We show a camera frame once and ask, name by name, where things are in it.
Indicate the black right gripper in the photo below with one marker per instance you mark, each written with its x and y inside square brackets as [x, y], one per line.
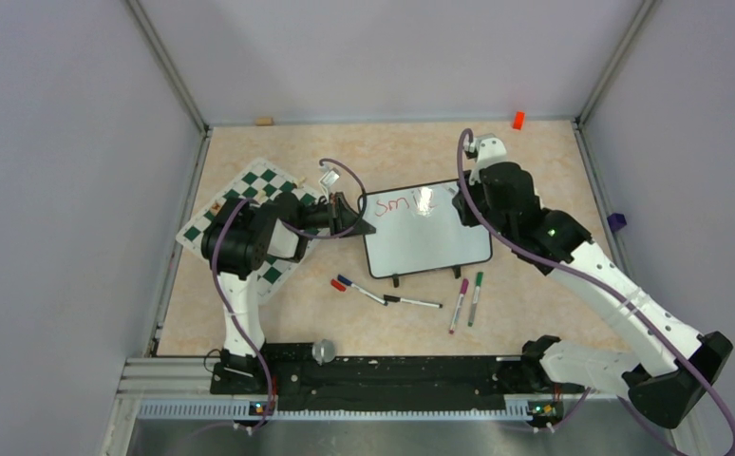
[466, 218]

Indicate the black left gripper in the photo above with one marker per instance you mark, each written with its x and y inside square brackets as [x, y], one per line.
[340, 215]

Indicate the white whiteboard black frame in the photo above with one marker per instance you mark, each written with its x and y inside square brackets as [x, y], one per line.
[417, 229]

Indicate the red marker cap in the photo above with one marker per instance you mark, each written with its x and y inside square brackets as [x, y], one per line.
[337, 284]

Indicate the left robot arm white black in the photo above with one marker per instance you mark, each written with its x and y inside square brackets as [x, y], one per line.
[244, 336]

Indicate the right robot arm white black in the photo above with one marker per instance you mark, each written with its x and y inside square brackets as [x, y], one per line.
[669, 365]

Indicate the green cap whiteboard marker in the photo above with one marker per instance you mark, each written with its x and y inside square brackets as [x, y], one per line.
[475, 299]

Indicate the blue cap whiteboard marker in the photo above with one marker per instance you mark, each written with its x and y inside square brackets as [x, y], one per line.
[347, 282]

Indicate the magenta cap whiteboard marker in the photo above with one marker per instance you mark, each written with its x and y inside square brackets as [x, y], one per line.
[458, 306]

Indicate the black cap whiteboard marker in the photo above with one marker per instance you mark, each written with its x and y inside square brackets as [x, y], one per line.
[388, 298]

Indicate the green white chess mat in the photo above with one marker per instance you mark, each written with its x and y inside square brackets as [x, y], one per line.
[251, 236]

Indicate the orange block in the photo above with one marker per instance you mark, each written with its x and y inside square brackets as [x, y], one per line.
[519, 120]

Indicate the wooden block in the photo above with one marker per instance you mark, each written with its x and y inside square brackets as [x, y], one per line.
[264, 121]

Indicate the grey round knob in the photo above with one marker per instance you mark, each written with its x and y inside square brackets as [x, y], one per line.
[323, 351]

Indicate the purple block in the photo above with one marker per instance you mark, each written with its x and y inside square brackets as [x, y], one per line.
[616, 222]

